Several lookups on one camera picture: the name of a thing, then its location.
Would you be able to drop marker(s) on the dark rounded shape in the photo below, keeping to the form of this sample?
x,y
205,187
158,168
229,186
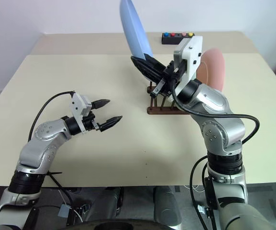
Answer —
x,y
109,203

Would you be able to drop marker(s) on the pink-red plastic plate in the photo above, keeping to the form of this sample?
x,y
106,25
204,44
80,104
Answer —
x,y
215,69

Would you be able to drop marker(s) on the brown wooden dish rack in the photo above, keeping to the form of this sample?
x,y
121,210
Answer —
x,y
161,111

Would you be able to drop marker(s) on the grey rounded shape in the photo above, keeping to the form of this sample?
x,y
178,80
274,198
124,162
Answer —
x,y
167,206

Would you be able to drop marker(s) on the dark round disc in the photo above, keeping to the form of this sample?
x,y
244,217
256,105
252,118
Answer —
x,y
123,225

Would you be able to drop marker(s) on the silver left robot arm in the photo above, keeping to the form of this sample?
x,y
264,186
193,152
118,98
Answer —
x,y
39,148

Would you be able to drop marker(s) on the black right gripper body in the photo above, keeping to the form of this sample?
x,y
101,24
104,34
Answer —
x,y
168,75

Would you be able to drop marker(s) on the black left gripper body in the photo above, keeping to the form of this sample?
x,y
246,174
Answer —
x,y
89,121

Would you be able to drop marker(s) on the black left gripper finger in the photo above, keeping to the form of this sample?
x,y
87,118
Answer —
x,y
110,122
100,103

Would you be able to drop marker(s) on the grey-blue small tag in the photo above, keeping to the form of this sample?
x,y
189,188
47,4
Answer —
x,y
64,210

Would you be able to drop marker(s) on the black button box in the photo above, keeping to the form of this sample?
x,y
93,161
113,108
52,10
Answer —
x,y
170,41

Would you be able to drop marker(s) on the blue plastic plate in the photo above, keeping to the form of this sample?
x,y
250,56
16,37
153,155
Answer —
x,y
133,31

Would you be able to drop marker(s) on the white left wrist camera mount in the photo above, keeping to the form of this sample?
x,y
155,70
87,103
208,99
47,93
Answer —
x,y
76,103

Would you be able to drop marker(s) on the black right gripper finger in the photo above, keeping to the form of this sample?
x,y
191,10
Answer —
x,y
148,72
155,63

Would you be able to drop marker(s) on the cream table mat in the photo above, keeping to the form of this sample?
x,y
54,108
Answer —
x,y
128,163

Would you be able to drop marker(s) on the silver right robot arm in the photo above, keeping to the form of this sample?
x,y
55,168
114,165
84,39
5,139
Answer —
x,y
214,103

